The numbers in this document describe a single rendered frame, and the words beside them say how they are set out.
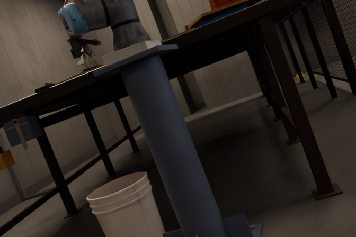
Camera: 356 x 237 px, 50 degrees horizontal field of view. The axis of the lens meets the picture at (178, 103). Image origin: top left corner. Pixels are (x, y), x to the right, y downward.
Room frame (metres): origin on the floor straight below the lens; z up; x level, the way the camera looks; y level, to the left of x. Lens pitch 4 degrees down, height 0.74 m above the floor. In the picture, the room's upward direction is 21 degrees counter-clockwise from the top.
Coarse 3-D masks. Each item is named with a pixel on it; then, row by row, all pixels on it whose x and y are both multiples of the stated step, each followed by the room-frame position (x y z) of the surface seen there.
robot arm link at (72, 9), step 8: (72, 0) 1.44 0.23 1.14; (80, 0) 1.44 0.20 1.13; (88, 0) 1.44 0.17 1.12; (96, 0) 1.44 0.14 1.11; (64, 8) 1.42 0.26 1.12; (72, 8) 1.41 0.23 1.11; (80, 8) 1.41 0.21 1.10; (88, 8) 1.42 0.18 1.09; (96, 8) 1.43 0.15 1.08; (64, 16) 1.49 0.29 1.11; (72, 16) 1.40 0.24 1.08; (80, 16) 1.41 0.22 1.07; (88, 16) 1.42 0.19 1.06; (96, 16) 1.43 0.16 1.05; (104, 16) 1.44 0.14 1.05; (72, 24) 1.42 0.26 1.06; (80, 24) 1.42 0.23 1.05; (88, 24) 1.43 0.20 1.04; (96, 24) 1.44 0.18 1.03; (104, 24) 1.46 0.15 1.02; (80, 32) 1.45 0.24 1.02
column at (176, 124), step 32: (128, 64) 1.42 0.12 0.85; (160, 64) 1.47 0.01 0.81; (160, 96) 1.44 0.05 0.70; (160, 128) 1.43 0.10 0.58; (160, 160) 1.45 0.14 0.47; (192, 160) 1.45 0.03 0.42; (192, 192) 1.43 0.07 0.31; (192, 224) 1.43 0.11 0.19; (224, 224) 1.48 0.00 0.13; (256, 224) 1.64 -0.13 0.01
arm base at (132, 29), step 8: (120, 24) 1.46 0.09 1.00; (128, 24) 1.46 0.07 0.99; (136, 24) 1.47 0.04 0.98; (120, 32) 1.46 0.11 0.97; (128, 32) 1.45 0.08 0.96; (136, 32) 1.46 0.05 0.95; (144, 32) 1.48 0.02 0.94; (120, 40) 1.45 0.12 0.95; (128, 40) 1.44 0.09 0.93; (136, 40) 1.44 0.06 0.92; (144, 40) 1.46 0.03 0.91; (120, 48) 1.45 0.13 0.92
